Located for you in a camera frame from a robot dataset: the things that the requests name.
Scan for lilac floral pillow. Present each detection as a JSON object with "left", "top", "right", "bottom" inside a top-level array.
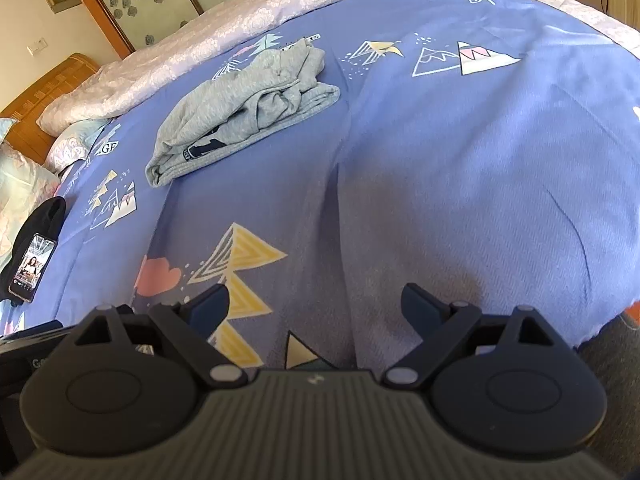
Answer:
[{"left": 45, "top": 119, "right": 122, "bottom": 173}]

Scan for blue printed bed sheet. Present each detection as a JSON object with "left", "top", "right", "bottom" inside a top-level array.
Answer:
[{"left": 0, "top": 0, "right": 640, "bottom": 371}]

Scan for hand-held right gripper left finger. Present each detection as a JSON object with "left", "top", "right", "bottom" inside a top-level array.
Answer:
[{"left": 74, "top": 283, "right": 249, "bottom": 387}]

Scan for grey pants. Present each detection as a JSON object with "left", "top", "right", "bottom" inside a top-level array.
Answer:
[{"left": 145, "top": 40, "right": 342, "bottom": 188}]

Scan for lilac floral quilt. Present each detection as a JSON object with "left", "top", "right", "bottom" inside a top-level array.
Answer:
[{"left": 37, "top": 0, "right": 640, "bottom": 136}]

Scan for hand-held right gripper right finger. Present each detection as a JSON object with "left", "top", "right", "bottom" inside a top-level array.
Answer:
[{"left": 382, "top": 282, "right": 572, "bottom": 387}]

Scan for smartphone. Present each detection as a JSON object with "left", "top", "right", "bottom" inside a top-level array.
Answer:
[{"left": 8, "top": 232, "right": 56, "bottom": 305}]

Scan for black cloth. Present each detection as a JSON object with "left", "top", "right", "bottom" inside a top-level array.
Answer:
[{"left": 0, "top": 196, "right": 67, "bottom": 307}]

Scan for pale floral pillow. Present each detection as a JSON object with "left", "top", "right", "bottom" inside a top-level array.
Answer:
[{"left": 0, "top": 117, "right": 62, "bottom": 273}]

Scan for wooden headboard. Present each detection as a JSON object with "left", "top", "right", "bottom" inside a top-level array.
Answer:
[{"left": 0, "top": 52, "right": 101, "bottom": 167}]

